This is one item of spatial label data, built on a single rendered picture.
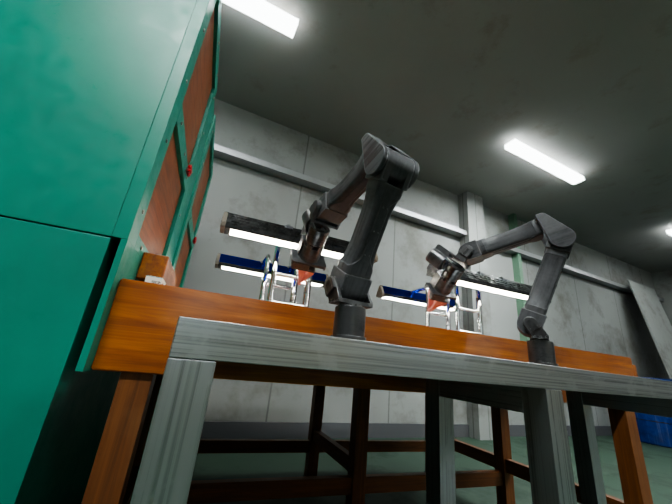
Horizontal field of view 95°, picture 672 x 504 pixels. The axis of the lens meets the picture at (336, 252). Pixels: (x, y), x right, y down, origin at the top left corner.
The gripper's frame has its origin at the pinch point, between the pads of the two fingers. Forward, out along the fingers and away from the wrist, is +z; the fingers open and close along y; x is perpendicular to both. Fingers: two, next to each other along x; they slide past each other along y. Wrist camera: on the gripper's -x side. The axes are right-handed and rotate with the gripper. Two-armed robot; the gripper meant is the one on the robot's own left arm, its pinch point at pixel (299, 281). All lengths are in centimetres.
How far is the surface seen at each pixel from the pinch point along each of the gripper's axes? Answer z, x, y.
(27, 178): -17, 5, 62
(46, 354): 4, 30, 48
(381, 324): -2.7, 16.4, -21.9
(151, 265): 1.5, 2.6, 39.5
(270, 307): -2.7, 16.3, 9.6
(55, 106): -28, -8, 63
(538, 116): -92, -199, -222
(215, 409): 186, -71, 4
